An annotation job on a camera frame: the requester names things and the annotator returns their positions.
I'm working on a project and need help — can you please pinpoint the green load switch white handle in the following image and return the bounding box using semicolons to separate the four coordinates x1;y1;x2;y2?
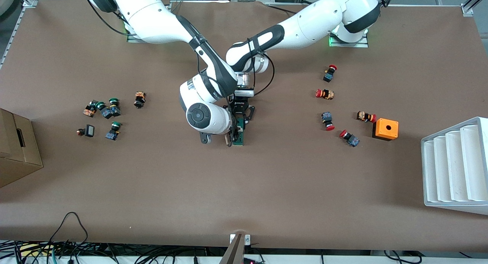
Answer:
233;118;245;147

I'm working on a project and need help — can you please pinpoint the red button blue body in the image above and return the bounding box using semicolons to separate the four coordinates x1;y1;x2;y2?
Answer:
321;112;336;131
323;65;338;83
339;129;360;147

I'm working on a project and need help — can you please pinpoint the green button blue body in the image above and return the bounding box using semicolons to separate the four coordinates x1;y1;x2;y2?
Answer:
95;101;113;120
105;121;122;141
108;98;122;117

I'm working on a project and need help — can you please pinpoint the black square button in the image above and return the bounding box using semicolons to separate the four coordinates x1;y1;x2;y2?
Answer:
76;124;95;138

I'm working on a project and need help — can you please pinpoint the white stepped plastic rack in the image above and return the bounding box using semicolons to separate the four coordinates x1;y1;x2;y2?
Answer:
421;117;488;216

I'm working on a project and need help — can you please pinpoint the brown cardboard box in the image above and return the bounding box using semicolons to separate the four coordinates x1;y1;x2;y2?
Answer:
0;109;43;188

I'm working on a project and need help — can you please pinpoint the black cable on table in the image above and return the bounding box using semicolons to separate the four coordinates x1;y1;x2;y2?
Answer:
266;3;299;15

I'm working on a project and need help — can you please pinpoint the aluminium camera post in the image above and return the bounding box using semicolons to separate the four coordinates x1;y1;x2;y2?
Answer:
219;234;252;264

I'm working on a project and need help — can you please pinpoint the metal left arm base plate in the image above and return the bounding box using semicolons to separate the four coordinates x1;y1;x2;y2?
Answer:
329;32;369;48

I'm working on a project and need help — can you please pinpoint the orange button enclosure box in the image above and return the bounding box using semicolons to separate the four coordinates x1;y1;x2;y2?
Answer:
372;118;399;141

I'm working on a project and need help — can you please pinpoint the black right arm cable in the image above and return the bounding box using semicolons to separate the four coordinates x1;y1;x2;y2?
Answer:
83;0;128;37

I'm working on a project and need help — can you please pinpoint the black cable tangle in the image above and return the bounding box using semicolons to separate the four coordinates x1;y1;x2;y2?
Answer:
0;239;214;264

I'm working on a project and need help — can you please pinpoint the black looped cable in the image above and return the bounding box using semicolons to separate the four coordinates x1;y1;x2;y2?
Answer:
49;212;89;254

